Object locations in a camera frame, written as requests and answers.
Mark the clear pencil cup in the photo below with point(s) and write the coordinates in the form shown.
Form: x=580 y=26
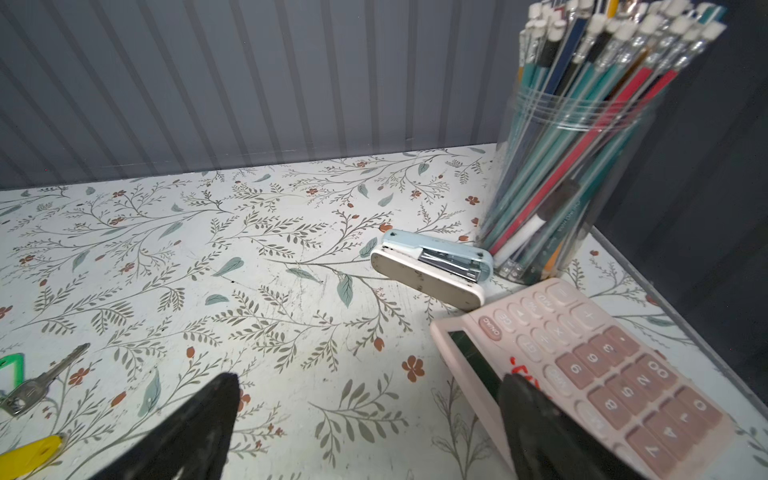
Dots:
x=591 y=75

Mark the white blue stapler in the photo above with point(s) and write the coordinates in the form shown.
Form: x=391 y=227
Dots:
x=453 y=273

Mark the yellow tagged key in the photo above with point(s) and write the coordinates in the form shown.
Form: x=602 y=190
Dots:
x=23 y=460

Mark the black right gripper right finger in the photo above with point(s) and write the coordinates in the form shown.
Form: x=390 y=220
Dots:
x=546 y=443

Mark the pink calculator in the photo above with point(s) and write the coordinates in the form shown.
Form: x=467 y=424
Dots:
x=622 y=392

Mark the green tagged silver key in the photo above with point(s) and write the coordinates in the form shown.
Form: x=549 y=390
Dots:
x=30 y=392

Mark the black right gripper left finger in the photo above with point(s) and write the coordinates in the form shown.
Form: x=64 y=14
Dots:
x=192 y=443

